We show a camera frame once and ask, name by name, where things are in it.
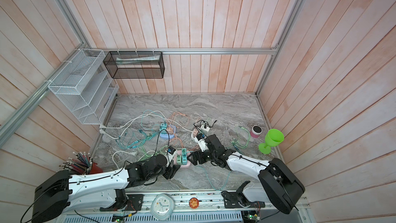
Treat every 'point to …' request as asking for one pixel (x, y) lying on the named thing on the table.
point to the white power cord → (117, 131)
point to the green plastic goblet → (273, 138)
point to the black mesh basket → (134, 64)
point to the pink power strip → (179, 152)
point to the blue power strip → (166, 137)
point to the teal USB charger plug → (184, 156)
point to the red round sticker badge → (194, 203)
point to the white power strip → (207, 129)
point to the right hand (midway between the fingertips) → (193, 155)
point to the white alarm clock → (162, 206)
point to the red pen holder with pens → (82, 163)
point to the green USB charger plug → (179, 160)
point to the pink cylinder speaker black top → (256, 131)
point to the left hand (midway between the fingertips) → (174, 166)
